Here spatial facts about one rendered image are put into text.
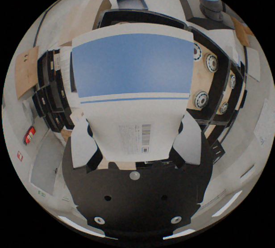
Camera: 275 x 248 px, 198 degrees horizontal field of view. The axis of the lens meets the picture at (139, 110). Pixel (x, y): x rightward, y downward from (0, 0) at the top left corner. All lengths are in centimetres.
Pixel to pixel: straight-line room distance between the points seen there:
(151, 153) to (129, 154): 4
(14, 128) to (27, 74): 121
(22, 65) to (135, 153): 263
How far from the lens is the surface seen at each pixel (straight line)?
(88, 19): 47
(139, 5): 65
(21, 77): 253
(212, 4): 51
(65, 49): 72
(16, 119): 259
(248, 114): 355
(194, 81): 49
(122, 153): 15
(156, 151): 15
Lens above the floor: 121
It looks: 58 degrees down
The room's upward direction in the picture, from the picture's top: 175 degrees clockwise
